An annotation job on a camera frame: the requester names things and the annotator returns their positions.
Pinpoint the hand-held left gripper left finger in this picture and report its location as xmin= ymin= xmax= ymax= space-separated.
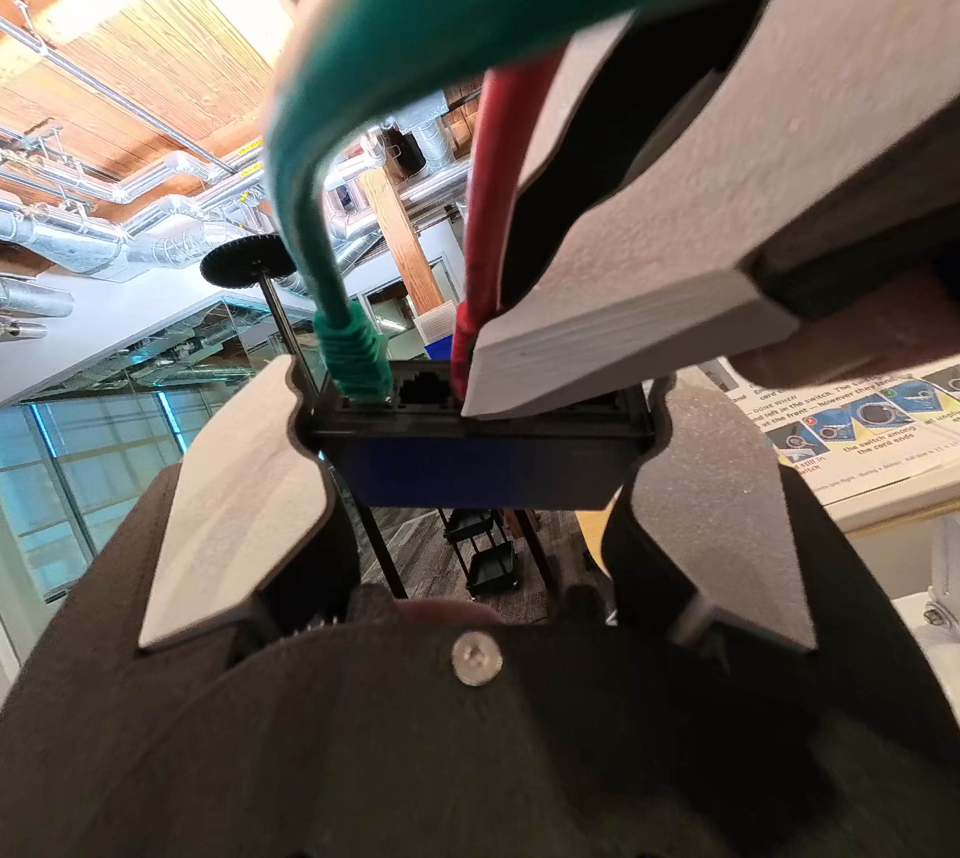
xmin=137 ymin=355 xmax=363 ymax=651

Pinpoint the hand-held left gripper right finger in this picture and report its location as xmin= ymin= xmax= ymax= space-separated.
xmin=602 ymin=370 xmax=819 ymax=651

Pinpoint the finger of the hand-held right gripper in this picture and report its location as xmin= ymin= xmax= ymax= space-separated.
xmin=497 ymin=0 xmax=783 ymax=306
xmin=459 ymin=0 xmax=960 ymax=422

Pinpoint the red ethernet cable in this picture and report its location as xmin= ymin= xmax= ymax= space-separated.
xmin=450 ymin=48 xmax=569 ymax=402

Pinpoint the black network switch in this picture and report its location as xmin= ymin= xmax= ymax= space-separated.
xmin=296 ymin=357 xmax=656 ymax=510

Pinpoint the person's right hand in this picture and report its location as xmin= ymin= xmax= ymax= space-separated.
xmin=729 ymin=271 xmax=960 ymax=392

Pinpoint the printed instruction sheet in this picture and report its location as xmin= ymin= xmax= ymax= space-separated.
xmin=697 ymin=354 xmax=960 ymax=508

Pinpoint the black tiered tray cart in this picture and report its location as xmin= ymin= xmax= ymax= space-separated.
xmin=440 ymin=509 xmax=521 ymax=593

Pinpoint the white paper stack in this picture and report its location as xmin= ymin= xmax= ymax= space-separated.
xmin=414 ymin=300 xmax=459 ymax=347

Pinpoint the black pole stand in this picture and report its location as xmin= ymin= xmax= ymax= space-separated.
xmin=200 ymin=235 xmax=410 ymax=600

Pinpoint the silver ventilation duct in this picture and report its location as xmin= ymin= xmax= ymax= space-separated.
xmin=322 ymin=111 xmax=479 ymax=274

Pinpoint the wooden support post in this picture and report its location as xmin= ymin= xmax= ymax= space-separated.
xmin=358 ymin=166 xmax=445 ymax=317

